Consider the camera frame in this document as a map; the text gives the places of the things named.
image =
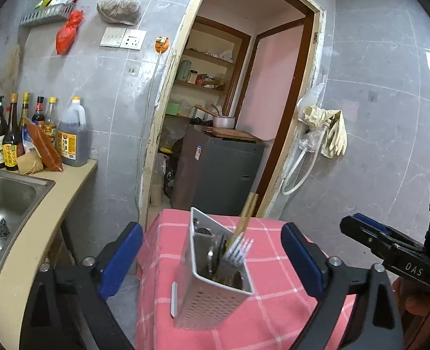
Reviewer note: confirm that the orange-red packet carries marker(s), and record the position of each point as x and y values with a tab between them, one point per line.
45	146

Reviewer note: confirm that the soy sauce bottle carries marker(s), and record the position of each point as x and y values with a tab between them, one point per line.
11	142

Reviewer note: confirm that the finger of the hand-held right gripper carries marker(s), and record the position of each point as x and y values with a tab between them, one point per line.
368	235

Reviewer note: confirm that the metal pot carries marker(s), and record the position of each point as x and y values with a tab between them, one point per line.
224	123

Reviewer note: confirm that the pink checked tablecloth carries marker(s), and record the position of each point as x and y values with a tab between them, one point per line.
273	299

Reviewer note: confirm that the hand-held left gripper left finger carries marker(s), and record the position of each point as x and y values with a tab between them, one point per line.
122	259

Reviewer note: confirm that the dark sauce bottle red label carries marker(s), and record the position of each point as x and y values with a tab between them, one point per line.
38	115

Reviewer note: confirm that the clear plastic bag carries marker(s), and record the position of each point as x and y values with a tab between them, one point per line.
309	142

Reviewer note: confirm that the steel wool scourer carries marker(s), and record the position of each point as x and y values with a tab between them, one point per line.
2	229

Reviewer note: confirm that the green box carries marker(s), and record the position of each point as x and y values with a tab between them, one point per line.
172	108

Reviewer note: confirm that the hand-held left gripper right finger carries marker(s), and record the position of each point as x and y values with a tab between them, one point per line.
304	262

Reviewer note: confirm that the glass jar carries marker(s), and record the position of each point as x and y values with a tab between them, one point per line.
192	77

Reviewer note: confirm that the red plastic bag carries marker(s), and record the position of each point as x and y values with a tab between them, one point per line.
68	34

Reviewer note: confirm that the person's right hand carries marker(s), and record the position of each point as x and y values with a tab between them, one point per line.
415	299

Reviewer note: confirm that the metal spoon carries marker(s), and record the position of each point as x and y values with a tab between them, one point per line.
215	255

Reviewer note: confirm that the large vinegar jug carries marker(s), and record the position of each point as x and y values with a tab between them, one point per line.
72	135

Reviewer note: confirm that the green jar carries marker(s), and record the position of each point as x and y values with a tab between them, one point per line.
184	70

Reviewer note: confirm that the small wall outlet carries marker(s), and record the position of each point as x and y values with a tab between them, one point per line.
131	70

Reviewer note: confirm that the wooden cutting board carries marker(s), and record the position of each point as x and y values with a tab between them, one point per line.
233	135

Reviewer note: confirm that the dark brown door frame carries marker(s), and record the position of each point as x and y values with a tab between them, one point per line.
307	43

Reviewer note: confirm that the white switch panel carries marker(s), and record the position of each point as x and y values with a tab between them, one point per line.
112	37

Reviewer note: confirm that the white wall socket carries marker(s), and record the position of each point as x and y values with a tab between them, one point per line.
133	40

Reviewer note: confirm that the wooden ladle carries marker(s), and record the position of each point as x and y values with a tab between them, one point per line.
205	109

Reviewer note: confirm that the beige door frame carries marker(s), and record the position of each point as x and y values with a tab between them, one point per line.
160	135

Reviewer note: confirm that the stainless steel sink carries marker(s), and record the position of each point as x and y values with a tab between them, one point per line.
10	197

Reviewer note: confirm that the metal fork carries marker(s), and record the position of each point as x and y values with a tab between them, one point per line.
233	253
247	248

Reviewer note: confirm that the clear bag of brown stuff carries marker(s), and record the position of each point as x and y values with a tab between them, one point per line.
118	9

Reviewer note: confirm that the wooden wall shelves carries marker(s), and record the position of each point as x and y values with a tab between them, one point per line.
207	56

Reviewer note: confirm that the slim yellow cap bottle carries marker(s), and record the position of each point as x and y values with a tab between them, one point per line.
25	109

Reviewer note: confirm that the grey perforated utensil holder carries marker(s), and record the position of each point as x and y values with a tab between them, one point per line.
207	306

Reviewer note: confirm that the yellow cap sauce bottle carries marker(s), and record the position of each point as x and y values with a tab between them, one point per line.
51	124

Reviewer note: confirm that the grey wall rack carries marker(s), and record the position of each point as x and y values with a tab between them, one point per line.
47	14

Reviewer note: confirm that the beige kitchen countertop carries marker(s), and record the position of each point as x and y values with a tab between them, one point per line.
54	218

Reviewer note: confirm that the yellow rubber gloves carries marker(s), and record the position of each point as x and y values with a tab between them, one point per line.
333	131

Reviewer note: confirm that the blue and white bag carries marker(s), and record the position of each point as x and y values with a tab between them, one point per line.
29	142

